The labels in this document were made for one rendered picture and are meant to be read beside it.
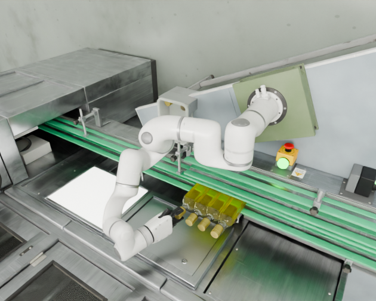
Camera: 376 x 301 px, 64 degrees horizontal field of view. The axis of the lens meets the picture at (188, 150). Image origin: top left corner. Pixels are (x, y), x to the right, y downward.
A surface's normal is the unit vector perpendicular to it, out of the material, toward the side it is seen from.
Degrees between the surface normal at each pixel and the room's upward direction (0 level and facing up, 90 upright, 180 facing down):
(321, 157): 0
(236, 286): 90
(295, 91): 2
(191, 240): 90
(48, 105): 90
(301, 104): 2
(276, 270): 90
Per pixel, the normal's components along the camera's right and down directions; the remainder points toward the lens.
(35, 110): 0.84, 0.29
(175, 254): 0.00, -0.84
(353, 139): -0.54, 0.46
